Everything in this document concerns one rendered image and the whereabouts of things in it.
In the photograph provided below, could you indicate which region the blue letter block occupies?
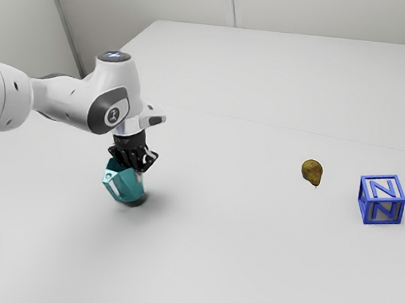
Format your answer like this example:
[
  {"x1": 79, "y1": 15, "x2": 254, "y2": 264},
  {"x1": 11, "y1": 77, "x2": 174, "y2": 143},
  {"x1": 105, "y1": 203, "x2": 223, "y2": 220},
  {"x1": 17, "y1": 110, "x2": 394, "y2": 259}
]
[{"x1": 354, "y1": 170, "x2": 405, "y2": 229}]

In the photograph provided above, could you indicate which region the brown-green pear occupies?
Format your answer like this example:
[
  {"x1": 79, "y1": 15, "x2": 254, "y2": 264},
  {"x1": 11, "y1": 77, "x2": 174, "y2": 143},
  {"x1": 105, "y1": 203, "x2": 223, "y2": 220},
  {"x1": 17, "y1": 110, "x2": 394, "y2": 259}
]
[{"x1": 299, "y1": 158, "x2": 326, "y2": 191}]

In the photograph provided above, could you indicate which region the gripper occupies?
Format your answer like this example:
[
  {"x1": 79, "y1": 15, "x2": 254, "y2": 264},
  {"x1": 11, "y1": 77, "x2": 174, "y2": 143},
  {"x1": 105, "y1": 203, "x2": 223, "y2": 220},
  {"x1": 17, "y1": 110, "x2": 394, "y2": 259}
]
[{"x1": 103, "y1": 127, "x2": 162, "y2": 189}]

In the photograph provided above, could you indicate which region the teal faceted mug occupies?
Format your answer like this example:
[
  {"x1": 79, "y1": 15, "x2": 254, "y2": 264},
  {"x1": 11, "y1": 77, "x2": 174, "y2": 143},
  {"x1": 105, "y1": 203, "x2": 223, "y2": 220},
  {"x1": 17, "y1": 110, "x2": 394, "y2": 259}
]
[{"x1": 98, "y1": 156, "x2": 155, "y2": 210}]

